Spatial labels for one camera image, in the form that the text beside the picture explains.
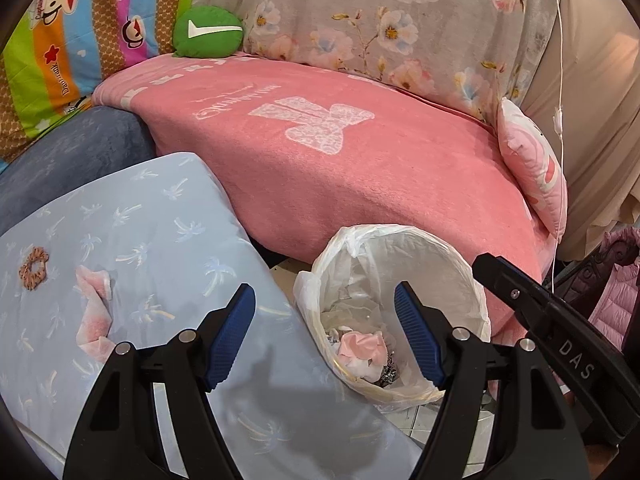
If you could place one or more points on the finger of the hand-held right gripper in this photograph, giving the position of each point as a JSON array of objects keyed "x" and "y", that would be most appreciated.
[{"x": 510, "y": 287}]

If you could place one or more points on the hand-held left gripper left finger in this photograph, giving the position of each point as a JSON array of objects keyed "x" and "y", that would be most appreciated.
[{"x": 227, "y": 332}]

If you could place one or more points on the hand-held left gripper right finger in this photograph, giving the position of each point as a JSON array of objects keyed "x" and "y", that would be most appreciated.
[{"x": 417, "y": 332}]

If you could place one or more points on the bin with white bag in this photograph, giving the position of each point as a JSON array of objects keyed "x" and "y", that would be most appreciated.
[{"x": 400, "y": 255}]

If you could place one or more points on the dark speckled cloth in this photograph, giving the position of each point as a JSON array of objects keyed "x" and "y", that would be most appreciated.
[{"x": 387, "y": 372}]

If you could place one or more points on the pink puffer jacket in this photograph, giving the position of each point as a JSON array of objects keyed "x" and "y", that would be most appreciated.
[{"x": 617, "y": 295}]

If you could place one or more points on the pink printed pillow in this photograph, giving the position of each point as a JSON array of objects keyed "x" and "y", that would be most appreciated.
[{"x": 530, "y": 160}]

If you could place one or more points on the pink blanket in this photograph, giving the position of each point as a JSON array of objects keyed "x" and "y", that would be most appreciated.
[{"x": 400, "y": 180}]

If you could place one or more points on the beige curtain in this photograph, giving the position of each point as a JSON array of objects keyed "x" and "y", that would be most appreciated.
[{"x": 600, "y": 110}]

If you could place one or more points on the pink dotted scrunchie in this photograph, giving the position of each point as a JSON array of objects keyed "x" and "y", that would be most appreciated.
[{"x": 25, "y": 272}]

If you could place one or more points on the blue-grey velvet pillow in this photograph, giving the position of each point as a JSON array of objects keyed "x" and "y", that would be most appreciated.
[{"x": 75, "y": 160}]

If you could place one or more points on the green cushion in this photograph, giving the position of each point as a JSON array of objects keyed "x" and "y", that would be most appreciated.
[{"x": 210, "y": 32}]

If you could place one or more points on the grey floral cloth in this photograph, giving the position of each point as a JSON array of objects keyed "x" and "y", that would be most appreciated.
[{"x": 375, "y": 15}]

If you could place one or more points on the cartoon monkey printed blanket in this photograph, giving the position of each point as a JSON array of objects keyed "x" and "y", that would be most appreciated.
[{"x": 75, "y": 35}]

